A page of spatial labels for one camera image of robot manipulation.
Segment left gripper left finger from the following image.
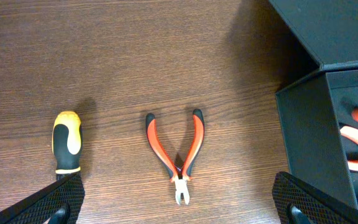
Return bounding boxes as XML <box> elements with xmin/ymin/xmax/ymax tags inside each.
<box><xmin>0</xmin><ymin>172</ymin><xmax>85</xmax><ymax>224</ymax></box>

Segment dark green open box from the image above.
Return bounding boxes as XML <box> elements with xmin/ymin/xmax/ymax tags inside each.
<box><xmin>272</xmin><ymin>0</ymin><xmax>358</xmax><ymax>210</ymax></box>

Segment yellow black screwdriver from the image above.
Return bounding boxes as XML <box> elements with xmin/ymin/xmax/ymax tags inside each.
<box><xmin>52</xmin><ymin>111</ymin><xmax>83</xmax><ymax>180</ymax></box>

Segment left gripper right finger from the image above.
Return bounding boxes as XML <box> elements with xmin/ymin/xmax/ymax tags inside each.
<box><xmin>272</xmin><ymin>172</ymin><xmax>358</xmax><ymax>224</ymax></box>

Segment small orange cutting pliers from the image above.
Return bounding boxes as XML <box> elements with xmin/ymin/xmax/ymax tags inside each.
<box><xmin>145</xmin><ymin>108</ymin><xmax>206</xmax><ymax>205</ymax></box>

